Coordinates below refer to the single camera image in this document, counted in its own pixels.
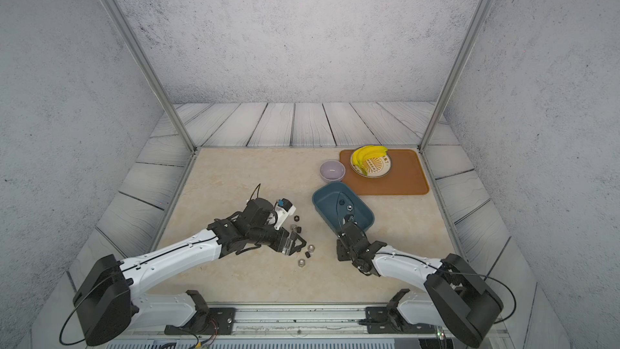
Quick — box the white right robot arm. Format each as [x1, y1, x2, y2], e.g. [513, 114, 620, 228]
[336, 222, 504, 348]

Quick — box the lilac grey bowl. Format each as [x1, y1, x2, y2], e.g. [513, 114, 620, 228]
[319, 159, 346, 184]

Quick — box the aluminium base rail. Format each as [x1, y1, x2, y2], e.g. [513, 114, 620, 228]
[116, 304, 471, 348]

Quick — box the teal plastic storage box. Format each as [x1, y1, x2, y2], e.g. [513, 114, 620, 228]
[312, 182, 375, 234]

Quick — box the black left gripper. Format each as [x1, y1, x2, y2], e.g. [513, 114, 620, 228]
[247, 224, 309, 255]

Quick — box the aluminium frame post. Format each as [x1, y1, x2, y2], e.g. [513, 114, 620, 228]
[99, 0, 197, 154]
[418, 0, 494, 153]

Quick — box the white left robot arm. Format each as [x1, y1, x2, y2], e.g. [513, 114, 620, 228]
[72, 198, 306, 347]

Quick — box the aluminium frame post left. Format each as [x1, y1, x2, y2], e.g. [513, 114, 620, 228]
[99, 0, 197, 154]

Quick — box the brown plastic tray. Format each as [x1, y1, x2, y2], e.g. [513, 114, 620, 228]
[339, 150, 430, 196]

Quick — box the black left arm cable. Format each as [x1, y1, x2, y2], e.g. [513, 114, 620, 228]
[59, 295, 98, 347]

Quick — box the yellow banana bunch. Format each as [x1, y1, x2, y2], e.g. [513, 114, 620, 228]
[351, 145, 388, 173]

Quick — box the aluminium frame post right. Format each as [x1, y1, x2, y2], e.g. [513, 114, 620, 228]
[418, 0, 494, 153]

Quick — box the patterned ceramic plate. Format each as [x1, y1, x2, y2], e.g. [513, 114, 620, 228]
[350, 154, 392, 179]

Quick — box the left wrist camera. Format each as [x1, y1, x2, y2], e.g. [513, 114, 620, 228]
[274, 198, 296, 230]

